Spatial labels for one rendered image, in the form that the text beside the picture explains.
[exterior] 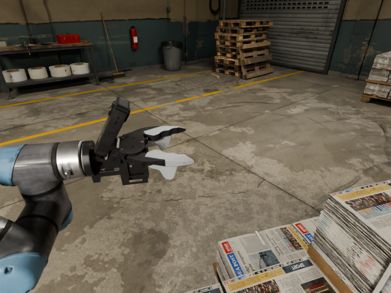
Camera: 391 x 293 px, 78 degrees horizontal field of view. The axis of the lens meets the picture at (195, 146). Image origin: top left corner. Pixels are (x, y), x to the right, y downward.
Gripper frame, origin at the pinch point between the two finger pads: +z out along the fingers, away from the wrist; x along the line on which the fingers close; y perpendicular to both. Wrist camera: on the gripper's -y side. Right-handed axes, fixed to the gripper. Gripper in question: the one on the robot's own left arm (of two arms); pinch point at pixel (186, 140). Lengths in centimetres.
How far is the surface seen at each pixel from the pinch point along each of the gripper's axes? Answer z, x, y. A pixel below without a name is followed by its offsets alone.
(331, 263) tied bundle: 37, 15, 33
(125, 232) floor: -34, -76, 135
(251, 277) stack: 16.3, 11.9, 39.6
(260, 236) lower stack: 36, -15, 67
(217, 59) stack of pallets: 182, -604, 170
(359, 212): 38.4, 12.7, 15.4
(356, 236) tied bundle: 37.3, 15.8, 20.1
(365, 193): 45.0, 7.3, 16.2
